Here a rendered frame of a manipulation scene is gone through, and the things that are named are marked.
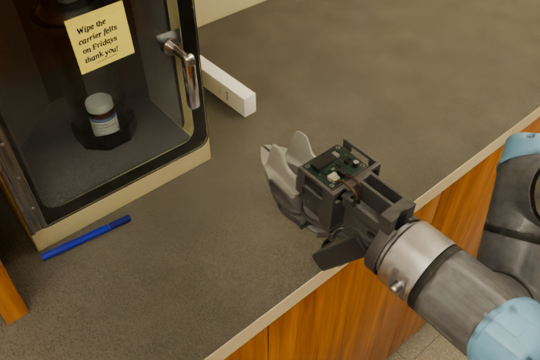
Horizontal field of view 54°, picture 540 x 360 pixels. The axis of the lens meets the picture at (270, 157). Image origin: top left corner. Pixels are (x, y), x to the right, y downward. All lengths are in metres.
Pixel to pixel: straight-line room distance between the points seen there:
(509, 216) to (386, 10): 0.92
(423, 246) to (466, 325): 0.08
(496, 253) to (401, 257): 0.12
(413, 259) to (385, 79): 0.70
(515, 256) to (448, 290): 0.11
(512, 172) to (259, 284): 0.38
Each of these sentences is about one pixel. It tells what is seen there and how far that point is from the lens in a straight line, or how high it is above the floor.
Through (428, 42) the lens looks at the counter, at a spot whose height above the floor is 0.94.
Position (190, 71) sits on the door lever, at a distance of 0.73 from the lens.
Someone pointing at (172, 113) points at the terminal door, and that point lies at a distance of 0.82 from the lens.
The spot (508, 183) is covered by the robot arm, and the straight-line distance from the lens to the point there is 0.59.
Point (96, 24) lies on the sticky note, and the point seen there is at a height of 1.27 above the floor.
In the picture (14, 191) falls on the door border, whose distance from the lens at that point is 0.77.
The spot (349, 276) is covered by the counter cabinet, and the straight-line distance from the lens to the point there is 0.99.
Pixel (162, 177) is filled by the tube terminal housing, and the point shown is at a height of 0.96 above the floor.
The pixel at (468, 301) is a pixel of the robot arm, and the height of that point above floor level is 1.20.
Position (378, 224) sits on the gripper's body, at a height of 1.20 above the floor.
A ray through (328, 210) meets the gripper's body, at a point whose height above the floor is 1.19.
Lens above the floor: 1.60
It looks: 44 degrees down
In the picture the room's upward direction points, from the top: straight up
